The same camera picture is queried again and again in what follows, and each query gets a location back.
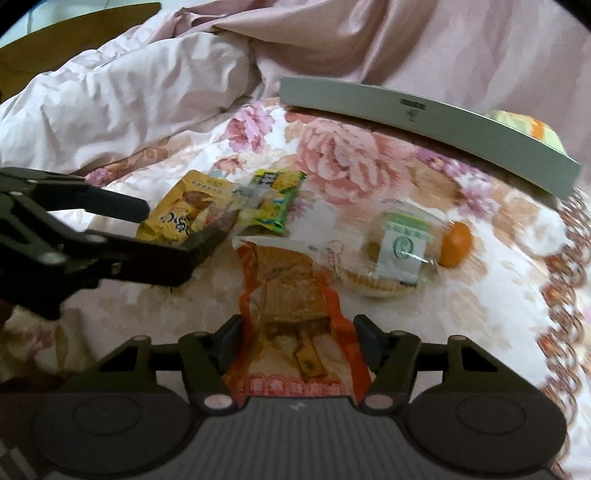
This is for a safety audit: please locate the clear pastry container green label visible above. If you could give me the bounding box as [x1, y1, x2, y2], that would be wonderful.
[341, 210, 455, 299]

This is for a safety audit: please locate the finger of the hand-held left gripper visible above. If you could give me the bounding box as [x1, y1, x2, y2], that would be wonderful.
[0, 194, 230, 289]
[0, 167, 151, 223]

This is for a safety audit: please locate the grey box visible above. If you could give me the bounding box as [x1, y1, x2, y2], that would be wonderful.
[279, 76, 582, 198]

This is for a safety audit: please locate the mauve satin sheet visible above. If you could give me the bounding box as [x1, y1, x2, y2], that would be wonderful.
[139, 0, 591, 144]

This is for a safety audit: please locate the clear orange-edged cracker bag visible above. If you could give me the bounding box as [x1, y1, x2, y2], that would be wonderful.
[223, 233, 376, 398]

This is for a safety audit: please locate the green and yellow snack packet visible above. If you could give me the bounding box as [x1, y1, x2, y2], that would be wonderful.
[235, 169, 308, 237]

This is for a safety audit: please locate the orange tangerine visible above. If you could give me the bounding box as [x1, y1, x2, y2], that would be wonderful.
[436, 221, 475, 268]

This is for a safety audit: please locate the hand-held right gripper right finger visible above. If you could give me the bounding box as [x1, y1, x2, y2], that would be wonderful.
[353, 315, 523, 413]

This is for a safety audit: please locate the wooden headboard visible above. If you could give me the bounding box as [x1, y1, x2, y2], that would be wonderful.
[0, 2, 163, 89]

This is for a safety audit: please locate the floral blanket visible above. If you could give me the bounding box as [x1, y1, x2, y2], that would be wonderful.
[0, 98, 591, 480]

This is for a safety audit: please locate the yellow packet with orange ribbon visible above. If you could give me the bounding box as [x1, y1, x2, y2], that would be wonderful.
[485, 109, 570, 156]

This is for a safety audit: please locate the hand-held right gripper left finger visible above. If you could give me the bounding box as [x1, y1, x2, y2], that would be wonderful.
[73, 315, 244, 413]

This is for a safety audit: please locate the pale pink duvet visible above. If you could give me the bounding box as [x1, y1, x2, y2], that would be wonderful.
[0, 34, 265, 179]

